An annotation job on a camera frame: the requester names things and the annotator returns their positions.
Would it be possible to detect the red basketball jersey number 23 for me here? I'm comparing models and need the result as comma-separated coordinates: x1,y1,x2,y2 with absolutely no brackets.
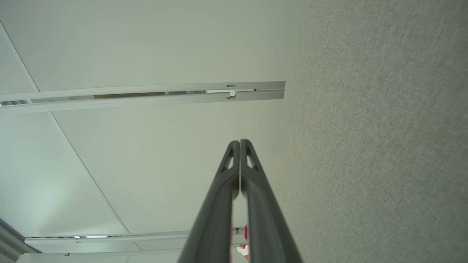
236,224,250,262

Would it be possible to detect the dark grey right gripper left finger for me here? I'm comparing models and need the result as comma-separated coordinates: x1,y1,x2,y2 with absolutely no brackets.
177,141,241,263

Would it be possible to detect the grey fabric sofa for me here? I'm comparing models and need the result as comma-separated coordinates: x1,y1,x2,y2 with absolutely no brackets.
272,0,468,263

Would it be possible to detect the grey aluminium partition rail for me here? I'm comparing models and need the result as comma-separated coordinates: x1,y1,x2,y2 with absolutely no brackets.
0,81,286,114
24,227,246,245

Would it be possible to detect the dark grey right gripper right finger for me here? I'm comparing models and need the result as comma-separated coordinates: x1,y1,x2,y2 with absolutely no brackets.
240,139,304,263

